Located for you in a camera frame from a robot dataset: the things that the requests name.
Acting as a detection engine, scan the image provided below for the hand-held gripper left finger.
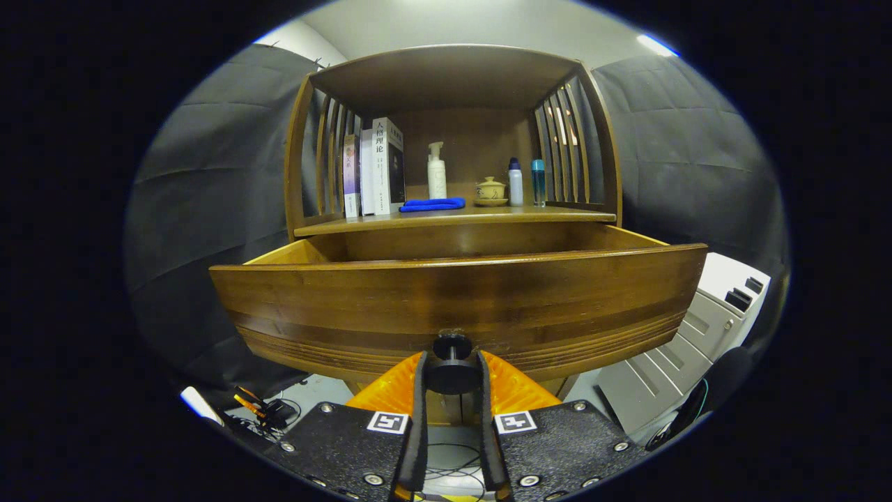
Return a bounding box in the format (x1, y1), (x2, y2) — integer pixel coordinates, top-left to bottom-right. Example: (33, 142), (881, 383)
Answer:
(268, 351), (429, 502)

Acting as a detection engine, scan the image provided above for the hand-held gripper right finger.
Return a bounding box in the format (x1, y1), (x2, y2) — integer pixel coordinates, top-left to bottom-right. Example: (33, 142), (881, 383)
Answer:
(477, 351), (652, 502)

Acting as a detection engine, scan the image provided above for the black drawer knob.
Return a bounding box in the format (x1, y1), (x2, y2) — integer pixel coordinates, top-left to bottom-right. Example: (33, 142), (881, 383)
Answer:
(424, 333), (483, 396)

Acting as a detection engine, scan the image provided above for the brown wooden drawer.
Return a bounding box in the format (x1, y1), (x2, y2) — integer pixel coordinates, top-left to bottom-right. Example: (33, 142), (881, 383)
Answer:
(209, 223), (709, 384)

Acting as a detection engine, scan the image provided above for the grey filing cabinet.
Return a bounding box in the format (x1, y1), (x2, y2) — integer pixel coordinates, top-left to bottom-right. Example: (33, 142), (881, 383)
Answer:
(598, 252), (772, 436)

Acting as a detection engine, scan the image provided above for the wooden countertop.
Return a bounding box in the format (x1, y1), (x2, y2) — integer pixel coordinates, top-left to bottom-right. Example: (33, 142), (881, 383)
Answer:
(293, 204), (618, 238)

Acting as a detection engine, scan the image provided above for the brown wooden cabinet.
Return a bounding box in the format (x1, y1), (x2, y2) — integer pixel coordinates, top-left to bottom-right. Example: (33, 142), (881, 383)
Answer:
(284, 44), (623, 426)

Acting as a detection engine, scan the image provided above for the orange black floor tool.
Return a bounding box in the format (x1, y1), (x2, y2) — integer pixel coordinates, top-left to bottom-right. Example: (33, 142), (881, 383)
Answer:
(233, 386), (300, 429)

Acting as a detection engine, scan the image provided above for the blue cloth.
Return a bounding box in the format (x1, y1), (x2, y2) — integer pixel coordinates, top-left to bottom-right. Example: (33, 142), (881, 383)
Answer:
(399, 197), (466, 213)

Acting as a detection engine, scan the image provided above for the yellow lidded teacup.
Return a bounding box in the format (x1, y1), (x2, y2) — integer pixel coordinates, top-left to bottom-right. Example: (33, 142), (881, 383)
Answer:
(474, 176), (509, 207)

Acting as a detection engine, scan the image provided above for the white pump bottle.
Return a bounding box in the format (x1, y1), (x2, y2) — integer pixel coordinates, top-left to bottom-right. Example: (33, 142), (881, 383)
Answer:
(427, 142), (448, 200)

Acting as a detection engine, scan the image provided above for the thick white book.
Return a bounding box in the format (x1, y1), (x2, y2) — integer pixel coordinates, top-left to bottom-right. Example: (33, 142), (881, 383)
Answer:
(371, 117), (406, 215)

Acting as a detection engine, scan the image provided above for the thin white book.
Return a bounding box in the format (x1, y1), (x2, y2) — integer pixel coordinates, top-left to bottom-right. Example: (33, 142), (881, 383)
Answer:
(360, 128), (377, 217)

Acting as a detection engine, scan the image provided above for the purple book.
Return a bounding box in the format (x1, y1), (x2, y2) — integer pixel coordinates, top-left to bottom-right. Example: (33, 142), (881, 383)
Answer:
(343, 134), (362, 218)

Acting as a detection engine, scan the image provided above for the long ceiling light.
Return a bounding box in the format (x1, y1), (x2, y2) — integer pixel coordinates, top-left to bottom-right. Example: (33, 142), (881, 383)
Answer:
(636, 33), (680, 59)

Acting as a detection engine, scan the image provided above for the black floor cable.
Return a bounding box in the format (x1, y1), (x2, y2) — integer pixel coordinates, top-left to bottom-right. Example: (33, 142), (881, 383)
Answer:
(424, 443), (486, 501)

